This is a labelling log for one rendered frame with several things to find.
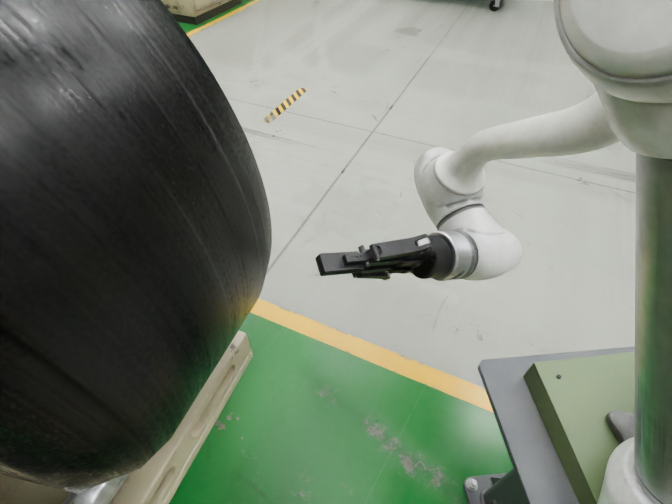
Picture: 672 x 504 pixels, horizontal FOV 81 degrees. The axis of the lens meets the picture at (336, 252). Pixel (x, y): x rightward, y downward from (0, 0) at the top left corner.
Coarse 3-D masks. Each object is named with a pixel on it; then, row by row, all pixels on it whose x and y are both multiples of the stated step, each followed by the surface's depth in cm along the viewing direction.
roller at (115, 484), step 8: (112, 480) 46; (120, 480) 47; (96, 488) 45; (104, 488) 45; (112, 488) 46; (72, 496) 44; (80, 496) 44; (88, 496) 44; (96, 496) 45; (104, 496) 45; (112, 496) 46
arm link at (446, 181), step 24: (528, 120) 56; (552, 120) 51; (576, 120) 47; (600, 120) 44; (480, 144) 64; (504, 144) 59; (528, 144) 55; (552, 144) 51; (576, 144) 48; (600, 144) 46; (432, 168) 77; (456, 168) 72; (480, 168) 71; (432, 192) 77; (456, 192) 74; (480, 192) 76; (432, 216) 79
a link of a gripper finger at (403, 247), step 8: (400, 240) 60; (408, 240) 60; (416, 240) 61; (384, 248) 59; (392, 248) 59; (400, 248) 59; (408, 248) 60; (416, 248) 60; (424, 248) 60; (376, 256) 58; (384, 256) 58; (392, 256) 59; (400, 256) 60
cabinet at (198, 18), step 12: (168, 0) 416; (180, 0) 410; (192, 0) 407; (204, 0) 421; (216, 0) 436; (228, 0) 453; (240, 0) 473; (180, 12) 420; (192, 12) 414; (204, 12) 426; (216, 12) 444
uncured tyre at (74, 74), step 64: (0, 0) 19; (64, 0) 22; (128, 0) 24; (0, 64) 19; (64, 64) 21; (128, 64) 24; (192, 64) 28; (0, 128) 18; (64, 128) 20; (128, 128) 23; (192, 128) 27; (0, 192) 18; (64, 192) 20; (128, 192) 23; (192, 192) 27; (256, 192) 34; (0, 256) 18; (64, 256) 20; (128, 256) 23; (192, 256) 28; (256, 256) 37; (0, 320) 18; (64, 320) 20; (128, 320) 23; (192, 320) 29; (0, 384) 19; (64, 384) 21; (128, 384) 24; (192, 384) 33; (0, 448) 21; (64, 448) 24; (128, 448) 28
